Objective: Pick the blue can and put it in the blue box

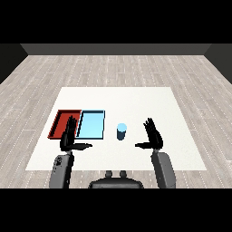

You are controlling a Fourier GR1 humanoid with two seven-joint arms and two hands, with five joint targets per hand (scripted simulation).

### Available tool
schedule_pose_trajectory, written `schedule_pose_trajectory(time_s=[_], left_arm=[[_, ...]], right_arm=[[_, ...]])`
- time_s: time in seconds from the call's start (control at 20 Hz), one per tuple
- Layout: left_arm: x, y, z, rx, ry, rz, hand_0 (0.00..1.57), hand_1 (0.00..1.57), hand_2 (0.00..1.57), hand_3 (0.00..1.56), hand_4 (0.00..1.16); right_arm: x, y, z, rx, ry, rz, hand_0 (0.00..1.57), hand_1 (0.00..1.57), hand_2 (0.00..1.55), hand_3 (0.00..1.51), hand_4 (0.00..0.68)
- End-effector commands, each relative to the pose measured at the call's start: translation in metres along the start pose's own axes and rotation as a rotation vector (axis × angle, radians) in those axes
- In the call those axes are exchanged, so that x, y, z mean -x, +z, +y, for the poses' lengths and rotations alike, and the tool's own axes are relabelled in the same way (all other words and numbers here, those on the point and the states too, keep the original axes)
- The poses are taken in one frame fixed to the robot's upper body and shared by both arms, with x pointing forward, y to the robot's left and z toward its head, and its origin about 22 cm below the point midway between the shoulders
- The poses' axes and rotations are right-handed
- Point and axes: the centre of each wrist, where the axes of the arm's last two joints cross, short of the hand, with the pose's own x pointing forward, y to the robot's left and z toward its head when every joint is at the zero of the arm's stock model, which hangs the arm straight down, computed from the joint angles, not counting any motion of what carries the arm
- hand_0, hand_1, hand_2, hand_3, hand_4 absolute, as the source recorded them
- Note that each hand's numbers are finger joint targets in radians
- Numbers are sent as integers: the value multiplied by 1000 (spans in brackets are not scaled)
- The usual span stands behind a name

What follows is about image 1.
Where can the red shallow open box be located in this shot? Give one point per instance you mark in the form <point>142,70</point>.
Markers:
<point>62,123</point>

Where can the dark grey robot body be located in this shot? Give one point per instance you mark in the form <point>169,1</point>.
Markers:
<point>116,181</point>

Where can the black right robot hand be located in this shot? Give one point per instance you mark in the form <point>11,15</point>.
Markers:
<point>154,139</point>

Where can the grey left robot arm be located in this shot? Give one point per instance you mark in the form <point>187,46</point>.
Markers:
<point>61,171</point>

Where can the small blue can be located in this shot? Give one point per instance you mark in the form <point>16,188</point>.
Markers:
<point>121,131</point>

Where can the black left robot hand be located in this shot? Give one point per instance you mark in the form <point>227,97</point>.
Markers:
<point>67,140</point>

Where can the light blue shallow open box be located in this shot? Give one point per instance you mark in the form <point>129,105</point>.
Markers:
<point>90,124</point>

